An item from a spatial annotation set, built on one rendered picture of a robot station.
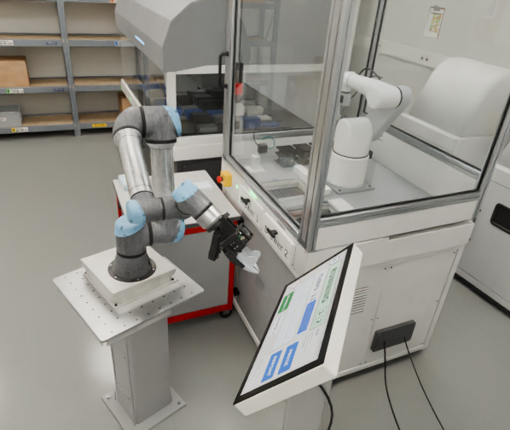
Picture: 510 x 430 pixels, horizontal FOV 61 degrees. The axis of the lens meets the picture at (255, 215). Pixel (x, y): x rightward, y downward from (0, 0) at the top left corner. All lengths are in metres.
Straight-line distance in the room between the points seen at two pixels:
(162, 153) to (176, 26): 1.16
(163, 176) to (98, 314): 0.57
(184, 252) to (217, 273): 0.27
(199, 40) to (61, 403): 2.06
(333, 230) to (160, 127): 0.79
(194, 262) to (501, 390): 1.83
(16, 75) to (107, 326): 4.27
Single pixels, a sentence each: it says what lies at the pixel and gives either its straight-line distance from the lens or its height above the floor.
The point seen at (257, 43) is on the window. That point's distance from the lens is 2.10.
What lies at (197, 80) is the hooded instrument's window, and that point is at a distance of 2.79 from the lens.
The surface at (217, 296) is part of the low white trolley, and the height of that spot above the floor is 0.21.
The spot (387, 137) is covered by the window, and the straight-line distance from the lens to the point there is 1.77.
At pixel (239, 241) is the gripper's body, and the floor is 1.21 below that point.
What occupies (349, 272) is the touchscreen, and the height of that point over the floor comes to 1.19.
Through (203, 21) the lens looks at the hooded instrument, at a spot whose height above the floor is 1.64.
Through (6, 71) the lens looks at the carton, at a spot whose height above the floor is 0.76.
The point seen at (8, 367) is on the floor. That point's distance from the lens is 2.78.
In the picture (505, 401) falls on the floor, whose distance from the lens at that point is 2.89.
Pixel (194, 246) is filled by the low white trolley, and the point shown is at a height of 0.60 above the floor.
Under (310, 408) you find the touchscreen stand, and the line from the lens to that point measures 1.42.
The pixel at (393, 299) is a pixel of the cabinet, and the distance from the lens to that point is 2.34.
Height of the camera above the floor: 1.94
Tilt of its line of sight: 30 degrees down
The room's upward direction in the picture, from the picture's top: 5 degrees clockwise
